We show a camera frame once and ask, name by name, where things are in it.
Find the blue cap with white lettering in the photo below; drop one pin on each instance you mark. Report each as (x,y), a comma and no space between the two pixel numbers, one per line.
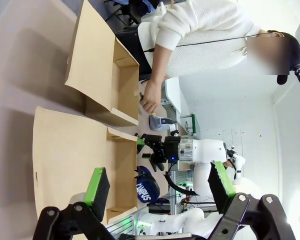
(145,190)

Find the small white background robot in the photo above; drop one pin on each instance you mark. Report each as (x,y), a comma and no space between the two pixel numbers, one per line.
(236,160)

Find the green metal frame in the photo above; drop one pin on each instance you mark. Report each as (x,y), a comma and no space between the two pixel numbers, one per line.
(193,122)

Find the person's white sweater torso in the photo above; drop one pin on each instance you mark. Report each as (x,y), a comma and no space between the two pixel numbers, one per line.
(210,37)

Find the grey fabric pouch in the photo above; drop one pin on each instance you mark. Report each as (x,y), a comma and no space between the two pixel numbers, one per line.
(155,123)

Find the person's right hand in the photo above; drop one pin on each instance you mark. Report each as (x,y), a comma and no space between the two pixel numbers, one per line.
(151,96)

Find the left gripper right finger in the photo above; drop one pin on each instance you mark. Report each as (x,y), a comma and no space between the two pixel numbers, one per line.
(218,187)

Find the blue cloth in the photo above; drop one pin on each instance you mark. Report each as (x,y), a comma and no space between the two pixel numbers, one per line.
(145,3)

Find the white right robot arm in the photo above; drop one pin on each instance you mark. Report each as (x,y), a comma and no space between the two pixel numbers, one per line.
(207,150)

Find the cardboard box with wide lid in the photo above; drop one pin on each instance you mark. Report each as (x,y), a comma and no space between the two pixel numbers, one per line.
(65,150)

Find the person's head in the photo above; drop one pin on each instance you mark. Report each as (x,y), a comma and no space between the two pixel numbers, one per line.
(295,55)

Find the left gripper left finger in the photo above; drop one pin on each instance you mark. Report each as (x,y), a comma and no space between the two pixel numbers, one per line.
(100,192)

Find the person's black trousers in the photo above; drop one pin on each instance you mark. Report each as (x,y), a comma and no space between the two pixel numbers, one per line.
(135,50)

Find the black office chair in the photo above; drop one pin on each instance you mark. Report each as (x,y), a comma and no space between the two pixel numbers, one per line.
(133,12)

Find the black headset microphone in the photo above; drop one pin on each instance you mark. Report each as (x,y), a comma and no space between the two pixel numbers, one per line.
(282,79)

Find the cardboard box short flaps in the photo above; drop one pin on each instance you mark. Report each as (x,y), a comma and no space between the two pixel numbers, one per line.
(95,50)

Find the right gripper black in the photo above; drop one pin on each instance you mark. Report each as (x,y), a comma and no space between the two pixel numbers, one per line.
(172,150)

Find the aluminium profile frame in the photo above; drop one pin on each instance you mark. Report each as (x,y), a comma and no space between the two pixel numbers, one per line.
(176,190)

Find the person's right forearm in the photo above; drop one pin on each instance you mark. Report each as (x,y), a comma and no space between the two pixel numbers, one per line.
(160,65)

